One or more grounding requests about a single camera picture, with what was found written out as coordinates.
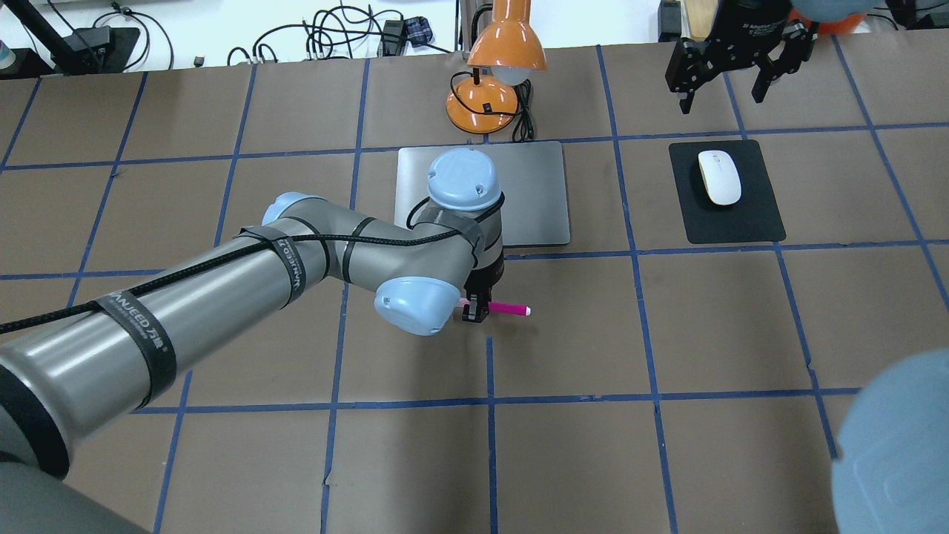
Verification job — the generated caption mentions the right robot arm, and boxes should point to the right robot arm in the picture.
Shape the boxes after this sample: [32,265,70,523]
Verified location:
[665,1,948,533]

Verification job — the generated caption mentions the white computer mouse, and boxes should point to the white computer mouse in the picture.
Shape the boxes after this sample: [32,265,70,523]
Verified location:
[697,150,742,206]

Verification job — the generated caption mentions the pink marker pen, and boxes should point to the pink marker pen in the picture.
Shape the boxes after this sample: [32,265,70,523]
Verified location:
[486,301,532,317]

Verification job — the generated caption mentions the silver laptop notebook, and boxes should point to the silver laptop notebook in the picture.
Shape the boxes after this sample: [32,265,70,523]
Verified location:
[394,142,572,248]

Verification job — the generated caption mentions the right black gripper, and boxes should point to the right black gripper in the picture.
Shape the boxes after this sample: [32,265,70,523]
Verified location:
[665,1,816,115]

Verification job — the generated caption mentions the orange desk lamp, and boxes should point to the orange desk lamp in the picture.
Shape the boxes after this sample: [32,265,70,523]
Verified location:
[446,1,548,142]

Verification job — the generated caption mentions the wooden stand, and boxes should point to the wooden stand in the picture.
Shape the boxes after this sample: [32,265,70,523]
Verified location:
[681,0,721,41]

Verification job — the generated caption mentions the black power adapter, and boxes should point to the black power adapter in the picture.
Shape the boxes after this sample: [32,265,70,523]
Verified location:
[657,0,684,42]

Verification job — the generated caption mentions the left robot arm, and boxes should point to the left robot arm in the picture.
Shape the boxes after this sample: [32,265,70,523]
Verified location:
[1,148,505,533]

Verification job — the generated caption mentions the lamp power cable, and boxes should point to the lamp power cable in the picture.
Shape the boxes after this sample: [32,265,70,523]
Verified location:
[474,78,536,143]

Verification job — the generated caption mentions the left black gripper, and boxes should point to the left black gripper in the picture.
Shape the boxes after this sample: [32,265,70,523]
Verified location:
[461,256,504,323]

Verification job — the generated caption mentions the black mousepad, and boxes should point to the black mousepad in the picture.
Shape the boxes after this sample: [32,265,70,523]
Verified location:
[668,141,787,244]

